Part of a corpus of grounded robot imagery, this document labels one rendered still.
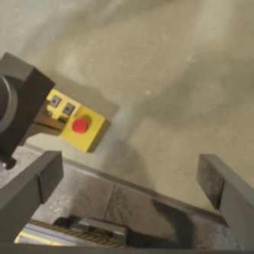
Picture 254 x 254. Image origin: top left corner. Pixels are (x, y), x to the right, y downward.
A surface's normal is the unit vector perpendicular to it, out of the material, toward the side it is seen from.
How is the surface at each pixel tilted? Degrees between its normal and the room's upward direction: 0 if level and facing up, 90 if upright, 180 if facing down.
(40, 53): 0
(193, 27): 0
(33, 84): 90
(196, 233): 0
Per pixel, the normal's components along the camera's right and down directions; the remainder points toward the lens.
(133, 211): -0.14, -0.16
